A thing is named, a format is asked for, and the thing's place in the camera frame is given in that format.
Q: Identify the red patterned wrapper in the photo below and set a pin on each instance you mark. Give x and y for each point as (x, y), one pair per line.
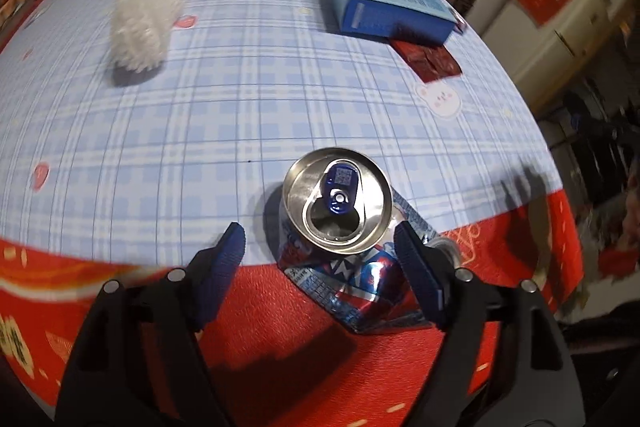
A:
(427, 59)

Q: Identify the crushed blue drink can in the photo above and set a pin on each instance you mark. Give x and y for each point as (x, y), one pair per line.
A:
(310, 187)

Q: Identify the cream refrigerator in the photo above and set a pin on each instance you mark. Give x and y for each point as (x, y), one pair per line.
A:
(545, 52)

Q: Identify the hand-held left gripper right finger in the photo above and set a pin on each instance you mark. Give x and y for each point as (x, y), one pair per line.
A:
(420, 272)

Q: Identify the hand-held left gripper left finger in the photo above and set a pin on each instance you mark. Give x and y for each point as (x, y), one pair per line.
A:
(220, 277)

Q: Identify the plaid tablecloth with red border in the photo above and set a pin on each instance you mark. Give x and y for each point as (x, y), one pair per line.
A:
(225, 117)

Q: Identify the white crumpled tissue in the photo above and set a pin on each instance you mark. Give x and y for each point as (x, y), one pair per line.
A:
(142, 22)

